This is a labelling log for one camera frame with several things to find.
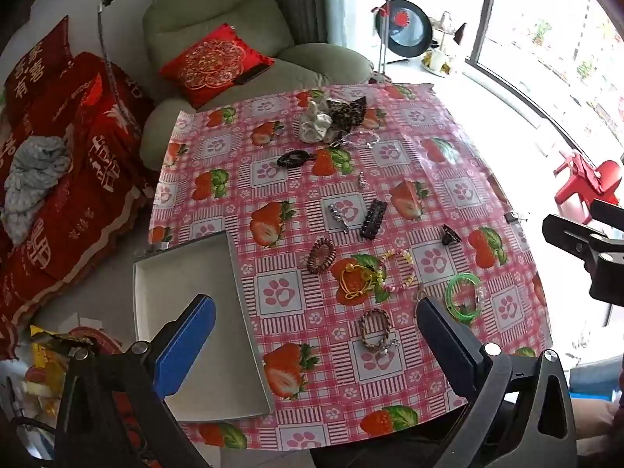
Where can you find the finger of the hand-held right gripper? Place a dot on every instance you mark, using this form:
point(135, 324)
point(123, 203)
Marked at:
point(568, 234)
point(609, 212)

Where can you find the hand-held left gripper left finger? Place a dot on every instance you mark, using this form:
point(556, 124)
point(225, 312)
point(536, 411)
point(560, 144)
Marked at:
point(187, 346)

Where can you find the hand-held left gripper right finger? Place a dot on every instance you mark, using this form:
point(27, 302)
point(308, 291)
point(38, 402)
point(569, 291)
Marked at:
point(446, 346)

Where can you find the green bangle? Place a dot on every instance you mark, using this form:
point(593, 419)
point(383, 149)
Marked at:
point(449, 297)

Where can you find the white grey tray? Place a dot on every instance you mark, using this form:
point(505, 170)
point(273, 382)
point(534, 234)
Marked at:
point(195, 273)

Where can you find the small black claw clip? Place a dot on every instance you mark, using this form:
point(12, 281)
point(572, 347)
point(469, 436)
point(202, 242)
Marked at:
point(451, 235)

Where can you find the red plastic chair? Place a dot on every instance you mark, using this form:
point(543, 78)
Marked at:
point(609, 180)

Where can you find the small silver clip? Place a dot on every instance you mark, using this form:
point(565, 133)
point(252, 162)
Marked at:
point(516, 217)

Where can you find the small bronze earring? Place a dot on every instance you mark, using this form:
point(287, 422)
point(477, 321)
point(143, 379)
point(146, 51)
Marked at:
point(421, 295)

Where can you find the person's leg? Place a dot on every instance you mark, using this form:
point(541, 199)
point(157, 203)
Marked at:
point(594, 378)

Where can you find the yellow snack packet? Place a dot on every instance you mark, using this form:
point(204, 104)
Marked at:
point(46, 360)

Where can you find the black rectangular hair clip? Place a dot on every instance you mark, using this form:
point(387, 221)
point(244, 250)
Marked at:
point(373, 219)

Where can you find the silver rhinestone hair clip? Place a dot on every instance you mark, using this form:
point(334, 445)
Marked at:
point(337, 214)

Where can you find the small silver earring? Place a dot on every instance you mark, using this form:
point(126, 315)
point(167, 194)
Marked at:
point(361, 180)

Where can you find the pink strawberry print tablecloth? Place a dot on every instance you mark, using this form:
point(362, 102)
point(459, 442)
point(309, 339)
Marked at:
point(292, 190)

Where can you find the red printed blanket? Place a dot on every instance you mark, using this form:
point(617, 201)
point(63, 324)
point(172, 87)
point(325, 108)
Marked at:
point(73, 195)

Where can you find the glass window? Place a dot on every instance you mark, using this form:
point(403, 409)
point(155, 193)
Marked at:
point(536, 19)

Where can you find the grey knitted cloth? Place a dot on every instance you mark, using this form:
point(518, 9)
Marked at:
point(34, 175)

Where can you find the leopard print scrunchie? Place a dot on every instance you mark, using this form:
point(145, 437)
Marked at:
point(348, 109)

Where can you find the white scrunchie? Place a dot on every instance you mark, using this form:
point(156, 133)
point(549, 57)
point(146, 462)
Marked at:
point(314, 124)

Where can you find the white washing machine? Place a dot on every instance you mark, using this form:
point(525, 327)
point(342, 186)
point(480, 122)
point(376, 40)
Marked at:
point(404, 34)

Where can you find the black remote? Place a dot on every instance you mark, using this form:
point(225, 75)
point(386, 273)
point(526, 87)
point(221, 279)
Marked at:
point(253, 74)

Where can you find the red embroidered cushion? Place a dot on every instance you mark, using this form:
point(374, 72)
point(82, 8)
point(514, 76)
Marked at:
point(214, 63)

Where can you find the green armchair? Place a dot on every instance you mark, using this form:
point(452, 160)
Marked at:
point(204, 5)

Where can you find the grey curtain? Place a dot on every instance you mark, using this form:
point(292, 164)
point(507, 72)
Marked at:
point(297, 0)

